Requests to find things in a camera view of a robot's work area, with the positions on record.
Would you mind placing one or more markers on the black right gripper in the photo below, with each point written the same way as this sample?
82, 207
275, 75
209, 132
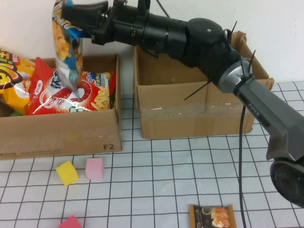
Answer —
123, 26

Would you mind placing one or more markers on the blue potato chip bag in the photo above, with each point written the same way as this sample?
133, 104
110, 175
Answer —
64, 47

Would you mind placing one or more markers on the black and grey right robot arm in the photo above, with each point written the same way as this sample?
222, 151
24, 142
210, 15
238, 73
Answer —
202, 40

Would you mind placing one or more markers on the red shrimp snack bag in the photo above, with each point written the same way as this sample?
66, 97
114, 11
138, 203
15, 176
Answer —
52, 99

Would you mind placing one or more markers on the green snack bag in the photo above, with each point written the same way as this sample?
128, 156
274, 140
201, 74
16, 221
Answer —
16, 114

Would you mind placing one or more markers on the small brown snack packet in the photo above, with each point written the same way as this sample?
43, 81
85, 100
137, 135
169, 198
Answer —
211, 216

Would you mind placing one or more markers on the orange chip bag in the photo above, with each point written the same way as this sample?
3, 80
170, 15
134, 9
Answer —
12, 80

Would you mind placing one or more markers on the cardboard box with F2 print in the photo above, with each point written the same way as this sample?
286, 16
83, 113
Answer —
59, 133

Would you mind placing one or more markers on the black zip tie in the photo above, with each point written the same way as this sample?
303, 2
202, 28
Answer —
197, 90
251, 59
234, 27

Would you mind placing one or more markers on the large taped cardboard box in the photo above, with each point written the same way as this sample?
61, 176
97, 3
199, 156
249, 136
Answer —
178, 114

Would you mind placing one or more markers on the light pink foam cube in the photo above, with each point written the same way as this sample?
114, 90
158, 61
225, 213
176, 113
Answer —
94, 169

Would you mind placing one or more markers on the yellow foam cube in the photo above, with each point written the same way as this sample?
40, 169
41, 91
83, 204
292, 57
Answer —
67, 173

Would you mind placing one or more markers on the dark pink foam cube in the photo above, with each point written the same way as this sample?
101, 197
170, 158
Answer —
70, 223

